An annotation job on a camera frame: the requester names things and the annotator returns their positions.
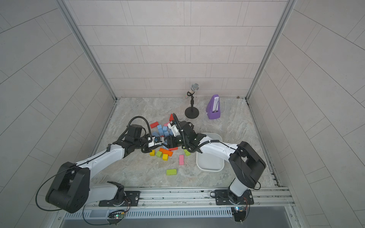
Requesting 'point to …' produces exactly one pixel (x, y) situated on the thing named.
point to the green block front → (171, 172)
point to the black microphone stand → (191, 112)
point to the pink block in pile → (166, 124)
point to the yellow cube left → (152, 153)
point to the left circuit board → (115, 216)
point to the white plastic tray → (210, 163)
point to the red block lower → (173, 148)
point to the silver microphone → (194, 87)
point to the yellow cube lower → (165, 157)
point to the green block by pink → (187, 153)
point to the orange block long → (165, 151)
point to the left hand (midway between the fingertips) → (161, 139)
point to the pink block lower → (181, 159)
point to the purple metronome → (213, 107)
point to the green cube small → (159, 154)
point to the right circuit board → (239, 213)
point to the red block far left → (154, 125)
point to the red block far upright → (171, 117)
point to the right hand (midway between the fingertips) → (165, 143)
